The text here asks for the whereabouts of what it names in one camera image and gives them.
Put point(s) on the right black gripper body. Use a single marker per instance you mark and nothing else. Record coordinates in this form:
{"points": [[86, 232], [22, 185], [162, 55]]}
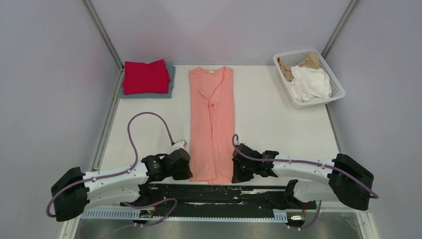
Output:
{"points": [[243, 173]]}

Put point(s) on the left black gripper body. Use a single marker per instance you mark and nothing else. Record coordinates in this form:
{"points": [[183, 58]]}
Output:
{"points": [[182, 174]]}

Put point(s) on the salmon pink t shirt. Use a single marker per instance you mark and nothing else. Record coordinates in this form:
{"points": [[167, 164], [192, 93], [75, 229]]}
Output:
{"points": [[212, 124]]}

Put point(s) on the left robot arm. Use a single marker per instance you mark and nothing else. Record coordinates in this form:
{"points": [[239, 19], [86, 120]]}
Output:
{"points": [[105, 184]]}

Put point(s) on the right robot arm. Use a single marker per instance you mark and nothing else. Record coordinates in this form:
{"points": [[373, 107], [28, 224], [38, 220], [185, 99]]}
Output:
{"points": [[341, 179]]}

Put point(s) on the folded red t shirt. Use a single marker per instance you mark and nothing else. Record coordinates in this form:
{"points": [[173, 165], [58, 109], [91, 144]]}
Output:
{"points": [[146, 78]]}

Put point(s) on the folded grey-blue t shirt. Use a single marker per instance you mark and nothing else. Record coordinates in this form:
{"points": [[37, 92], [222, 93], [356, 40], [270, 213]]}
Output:
{"points": [[172, 71]]}

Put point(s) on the white t shirt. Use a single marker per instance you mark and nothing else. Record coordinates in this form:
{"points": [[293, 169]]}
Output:
{"points": [[310, 84]]}

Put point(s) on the white plastic basket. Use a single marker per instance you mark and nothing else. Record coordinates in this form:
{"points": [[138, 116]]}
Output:
{"points": [[291, 57]]}

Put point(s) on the tan t shirt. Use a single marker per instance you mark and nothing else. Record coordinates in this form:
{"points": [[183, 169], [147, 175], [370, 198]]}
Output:
{"points": [[310, 61]]}

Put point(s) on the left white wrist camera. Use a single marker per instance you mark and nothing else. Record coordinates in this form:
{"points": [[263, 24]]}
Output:
{"points": [[179, 144]]}

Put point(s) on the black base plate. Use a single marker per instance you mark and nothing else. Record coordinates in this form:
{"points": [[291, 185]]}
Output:
{"points": [[222, 201]]}

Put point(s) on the aluminium frame rail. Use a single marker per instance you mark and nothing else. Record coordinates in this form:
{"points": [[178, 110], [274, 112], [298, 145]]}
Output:
{"points": [[81, 198]]}

